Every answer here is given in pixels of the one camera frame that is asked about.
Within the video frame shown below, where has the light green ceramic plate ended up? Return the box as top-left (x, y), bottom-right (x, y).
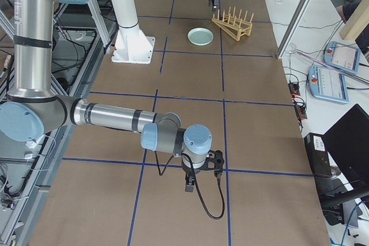
top-left (187, 28), bottom-right (214, 46)

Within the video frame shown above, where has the wooden plate rack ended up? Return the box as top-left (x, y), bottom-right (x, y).
top-left (211, 7), bottom-right (254, 41)

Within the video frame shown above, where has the black box with label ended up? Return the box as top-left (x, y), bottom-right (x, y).
top-left (304, 133), bottom-right (332, 178)

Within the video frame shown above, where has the seated person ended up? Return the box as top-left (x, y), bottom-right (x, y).
top-left (336, 2), bottom-right (360, 23)

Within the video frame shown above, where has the near blue teach pendant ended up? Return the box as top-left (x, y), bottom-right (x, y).
top-left (308, 65), bottom-right (349, 104)

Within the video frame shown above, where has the blue teach pendant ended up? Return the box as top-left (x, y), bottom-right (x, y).
top-left (323, 41), bottom-right (361, 74)
top-left (308, 65), bottom-right (349, 104)

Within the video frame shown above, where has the far blue teach pendant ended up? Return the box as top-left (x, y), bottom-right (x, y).
top-left (323, 41), bottom-right (361, 74)

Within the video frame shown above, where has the black laptop monitor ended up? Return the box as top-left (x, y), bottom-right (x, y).
top-left (321, 104), bottom-right (368, 209)

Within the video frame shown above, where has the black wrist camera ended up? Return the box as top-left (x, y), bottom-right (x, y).
top-left (200, 150), bottom-right (224, 177)

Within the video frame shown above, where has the aluminium frame post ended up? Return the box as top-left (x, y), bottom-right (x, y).
top-left (276, 0), bottom-right (311, 59)

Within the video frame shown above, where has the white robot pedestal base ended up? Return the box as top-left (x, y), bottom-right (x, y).
top-left (111, 0), bottom-right (155, 65)

